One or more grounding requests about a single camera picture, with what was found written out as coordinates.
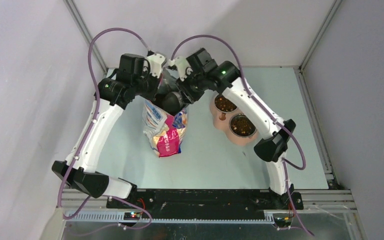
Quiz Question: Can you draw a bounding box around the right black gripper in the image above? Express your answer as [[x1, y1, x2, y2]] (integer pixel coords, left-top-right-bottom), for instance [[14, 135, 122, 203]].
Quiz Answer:
[[175, 70, 208, 105]]

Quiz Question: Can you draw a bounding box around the colourful pet food bag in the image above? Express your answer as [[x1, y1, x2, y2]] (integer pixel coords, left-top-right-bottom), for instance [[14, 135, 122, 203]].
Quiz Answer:
[[141, 67, 189, 158]]

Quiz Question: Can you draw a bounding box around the metal food scoop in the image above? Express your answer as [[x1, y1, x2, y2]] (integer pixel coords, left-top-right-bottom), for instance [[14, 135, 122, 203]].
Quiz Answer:
[[160, 91, 186, 116]]

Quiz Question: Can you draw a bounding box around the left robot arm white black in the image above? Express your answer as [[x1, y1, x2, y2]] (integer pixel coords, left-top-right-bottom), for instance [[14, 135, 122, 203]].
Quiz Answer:
[[51, 52, 166, 208]]

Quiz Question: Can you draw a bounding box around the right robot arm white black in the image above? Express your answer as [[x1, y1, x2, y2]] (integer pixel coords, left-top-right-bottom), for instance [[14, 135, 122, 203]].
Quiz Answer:
[[168, 48, 296, 209]]

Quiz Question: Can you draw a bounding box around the pink double pet feeder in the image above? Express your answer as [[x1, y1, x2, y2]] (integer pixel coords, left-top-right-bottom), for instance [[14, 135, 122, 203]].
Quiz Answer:
[[209, 94, 259, 146]]

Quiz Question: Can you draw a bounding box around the far steel bowl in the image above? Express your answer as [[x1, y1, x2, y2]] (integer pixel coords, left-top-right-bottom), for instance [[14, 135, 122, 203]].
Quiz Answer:
[[214, 95, 239, 113]]

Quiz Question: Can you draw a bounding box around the steel bowl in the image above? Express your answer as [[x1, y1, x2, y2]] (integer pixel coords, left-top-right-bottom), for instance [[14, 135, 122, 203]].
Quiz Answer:
[[214, 95, 239, 113], [228, 112, 258, 138]]

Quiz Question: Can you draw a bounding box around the kibble in far bowl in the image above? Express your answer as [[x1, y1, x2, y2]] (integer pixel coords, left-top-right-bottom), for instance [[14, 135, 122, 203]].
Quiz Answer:
[[215, 96, 238, 112]]

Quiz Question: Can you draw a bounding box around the kibble in bowl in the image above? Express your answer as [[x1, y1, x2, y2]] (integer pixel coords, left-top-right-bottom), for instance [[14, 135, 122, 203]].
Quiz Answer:
[[215, 96, 238, 112], [231, 115, 256, 137]]

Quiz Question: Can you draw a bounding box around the near steel bowl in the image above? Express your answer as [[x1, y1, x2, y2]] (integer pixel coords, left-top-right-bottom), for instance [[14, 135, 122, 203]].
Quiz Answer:
[[228, 112, 258, 138]]

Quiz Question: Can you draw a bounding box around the kibble in near bowl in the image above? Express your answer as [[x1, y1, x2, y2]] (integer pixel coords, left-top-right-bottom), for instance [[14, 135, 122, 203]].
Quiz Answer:
[[231, 115, 256, 137]]

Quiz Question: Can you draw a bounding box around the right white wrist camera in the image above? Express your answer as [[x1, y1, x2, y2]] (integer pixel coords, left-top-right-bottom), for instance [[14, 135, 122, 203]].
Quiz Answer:
[[168, 56, 193, 82]]

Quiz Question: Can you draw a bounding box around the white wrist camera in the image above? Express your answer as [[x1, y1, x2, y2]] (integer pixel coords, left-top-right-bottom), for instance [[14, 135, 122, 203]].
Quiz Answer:
[[145, 51, 167, 79], [168, 56, 193, 82]]

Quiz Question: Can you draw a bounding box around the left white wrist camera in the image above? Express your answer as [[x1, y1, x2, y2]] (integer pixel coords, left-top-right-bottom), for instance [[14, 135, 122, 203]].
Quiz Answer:
[[145, 51, 167, 79]]

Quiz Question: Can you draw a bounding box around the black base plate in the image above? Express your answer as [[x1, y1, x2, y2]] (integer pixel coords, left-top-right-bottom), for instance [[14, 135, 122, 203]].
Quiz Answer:
[[106, 188, 304, 220]]

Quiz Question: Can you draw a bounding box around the aluminium frame rail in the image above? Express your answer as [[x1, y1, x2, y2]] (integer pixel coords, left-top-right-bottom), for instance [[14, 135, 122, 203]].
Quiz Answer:
[[62, 189, 357, 225]]

